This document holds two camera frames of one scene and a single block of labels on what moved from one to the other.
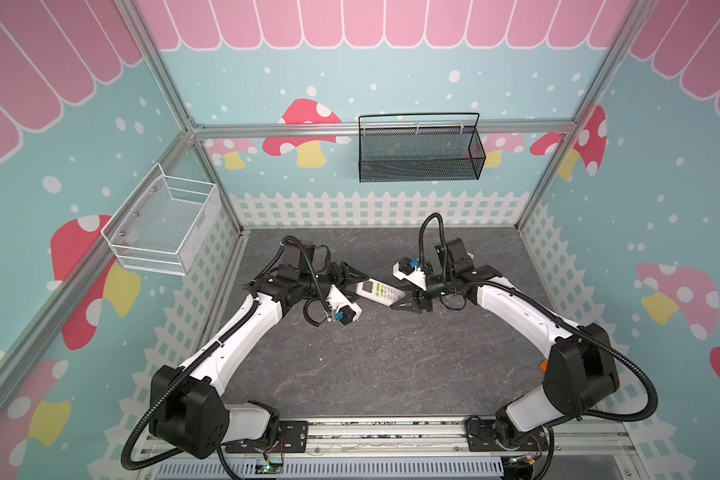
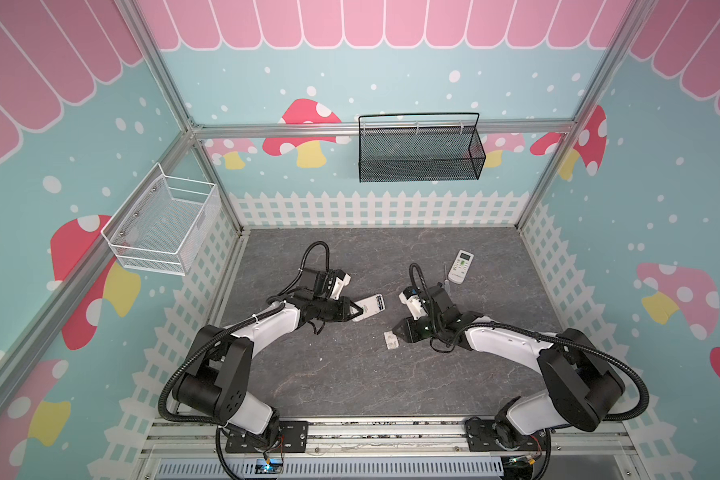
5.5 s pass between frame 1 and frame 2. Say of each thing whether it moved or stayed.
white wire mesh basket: stayed
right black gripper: moved
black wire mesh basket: stayed
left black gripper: moved
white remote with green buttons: moved
